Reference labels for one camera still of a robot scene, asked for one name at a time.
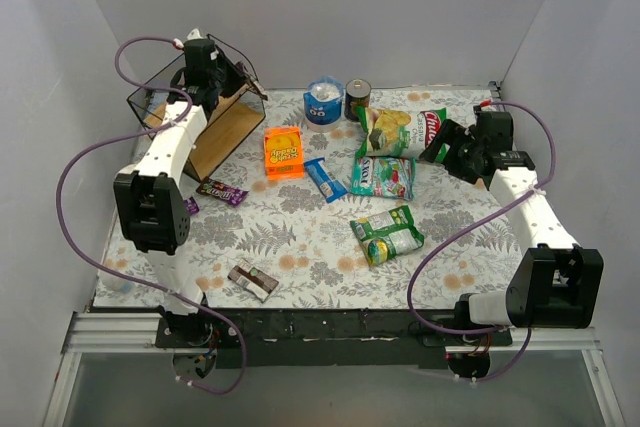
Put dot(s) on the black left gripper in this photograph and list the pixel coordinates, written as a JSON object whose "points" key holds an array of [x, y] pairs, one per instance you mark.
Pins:
{"points": [[232, 76]]}

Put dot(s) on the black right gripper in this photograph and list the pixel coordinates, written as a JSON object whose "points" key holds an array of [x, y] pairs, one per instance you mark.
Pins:
{"points": [[454, 148]]}

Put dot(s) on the brown M&M's candy bag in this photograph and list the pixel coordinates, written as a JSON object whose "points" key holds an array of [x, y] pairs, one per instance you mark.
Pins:
{"points": [[230, 195]]}

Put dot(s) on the purple M&M's candy bag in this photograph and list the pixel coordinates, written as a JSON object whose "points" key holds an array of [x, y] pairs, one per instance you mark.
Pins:
{"points": [[191, 206]]}

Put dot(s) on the brown chocolate bar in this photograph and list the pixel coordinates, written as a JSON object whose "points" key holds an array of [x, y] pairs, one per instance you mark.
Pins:
{"points": [[253, 280], [252, 81]]}

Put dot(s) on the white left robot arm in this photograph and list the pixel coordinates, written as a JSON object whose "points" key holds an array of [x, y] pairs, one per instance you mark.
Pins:
{"points": [[187, 145]]}

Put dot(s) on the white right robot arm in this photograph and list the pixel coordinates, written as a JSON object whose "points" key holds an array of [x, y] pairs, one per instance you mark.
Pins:
{"points": [[557, 281]]}

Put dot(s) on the teal Fox's candy bag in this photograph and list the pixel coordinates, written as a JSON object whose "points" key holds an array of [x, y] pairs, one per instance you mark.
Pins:
{"points": [[387, 177]]}

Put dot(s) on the orange candy box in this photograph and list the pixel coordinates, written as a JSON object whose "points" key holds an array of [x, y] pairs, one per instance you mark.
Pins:
{"points": [[284, 154]]}

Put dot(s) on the green Spring candy bag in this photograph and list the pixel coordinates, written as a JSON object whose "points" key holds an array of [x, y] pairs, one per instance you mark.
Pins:
{"points": [[387, 235]]}

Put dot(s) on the Chuba cassava chips bag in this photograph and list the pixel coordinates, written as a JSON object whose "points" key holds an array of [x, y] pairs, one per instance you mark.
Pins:
{"points": [[398, 133]]}

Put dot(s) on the blue monster tissue roll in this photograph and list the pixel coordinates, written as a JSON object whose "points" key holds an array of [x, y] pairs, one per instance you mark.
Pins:
{"points": [[323, 102]]}

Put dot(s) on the dark tin can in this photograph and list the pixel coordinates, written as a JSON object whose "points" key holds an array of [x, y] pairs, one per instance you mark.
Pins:
{"points": [[357, 94]]}

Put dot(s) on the blue wafer bar wrapper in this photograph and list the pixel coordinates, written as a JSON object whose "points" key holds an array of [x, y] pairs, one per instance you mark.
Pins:
{"points": [[329, 186]]}

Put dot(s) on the floral table mat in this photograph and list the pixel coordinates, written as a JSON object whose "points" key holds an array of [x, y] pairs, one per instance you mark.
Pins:
{"points": [[289, 231]]}

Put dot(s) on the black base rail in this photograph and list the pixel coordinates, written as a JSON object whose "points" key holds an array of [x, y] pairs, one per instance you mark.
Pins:
{"points": [[312, 338]]}

